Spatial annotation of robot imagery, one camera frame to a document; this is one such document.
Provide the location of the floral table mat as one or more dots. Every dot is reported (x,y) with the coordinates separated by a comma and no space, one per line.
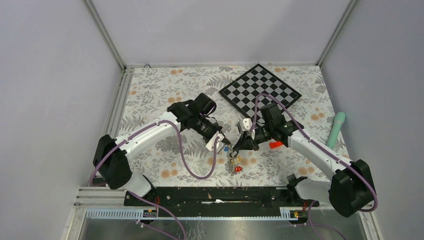
(187,162)

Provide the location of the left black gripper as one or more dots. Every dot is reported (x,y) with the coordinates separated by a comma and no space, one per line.
(218,128)

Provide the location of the mint green cylinder handle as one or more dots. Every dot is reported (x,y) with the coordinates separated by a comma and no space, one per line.
(338,121)

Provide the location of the white slotted cable duct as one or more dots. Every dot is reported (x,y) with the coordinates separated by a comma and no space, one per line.
(261,214)

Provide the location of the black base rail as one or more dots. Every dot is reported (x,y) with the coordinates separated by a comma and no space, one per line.
(197,198)

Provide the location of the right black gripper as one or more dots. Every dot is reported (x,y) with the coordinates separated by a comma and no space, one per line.
(246,142)

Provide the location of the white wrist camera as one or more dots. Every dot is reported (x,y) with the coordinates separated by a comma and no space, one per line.
(245,125)
(216,142)

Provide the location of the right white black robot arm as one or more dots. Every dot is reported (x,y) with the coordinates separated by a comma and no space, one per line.
(350,187)

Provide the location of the black white checkerboard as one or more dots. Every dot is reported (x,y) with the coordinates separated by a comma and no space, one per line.
(241,93)

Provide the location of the large grey metal keyring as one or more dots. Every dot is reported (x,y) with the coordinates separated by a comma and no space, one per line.
(230,166)

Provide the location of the red plastic block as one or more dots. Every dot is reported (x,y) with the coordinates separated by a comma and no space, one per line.
(275,144)

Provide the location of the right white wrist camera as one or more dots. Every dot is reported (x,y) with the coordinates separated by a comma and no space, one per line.
(245,125)

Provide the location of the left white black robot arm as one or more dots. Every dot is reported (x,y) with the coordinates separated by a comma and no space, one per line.
(112,156)

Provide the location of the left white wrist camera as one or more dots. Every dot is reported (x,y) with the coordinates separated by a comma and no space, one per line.
(216,142)

